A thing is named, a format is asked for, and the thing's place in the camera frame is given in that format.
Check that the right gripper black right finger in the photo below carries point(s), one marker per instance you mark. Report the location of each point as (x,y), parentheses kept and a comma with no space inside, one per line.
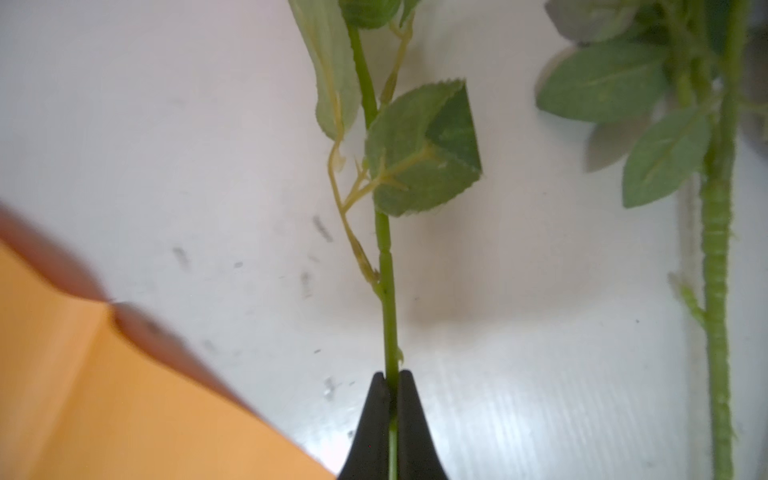
(417,458)

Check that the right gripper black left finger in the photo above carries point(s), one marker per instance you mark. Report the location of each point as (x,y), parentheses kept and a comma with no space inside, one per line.
(368,458)

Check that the orange wrapping paper sheet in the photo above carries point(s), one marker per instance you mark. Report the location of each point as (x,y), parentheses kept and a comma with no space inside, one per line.
(91,390)

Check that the dark pink fake rose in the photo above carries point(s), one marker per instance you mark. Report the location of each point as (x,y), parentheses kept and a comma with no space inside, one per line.
(407,153)

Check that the pale blue fake flower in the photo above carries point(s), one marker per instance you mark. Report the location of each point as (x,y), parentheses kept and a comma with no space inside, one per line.
(628,56)

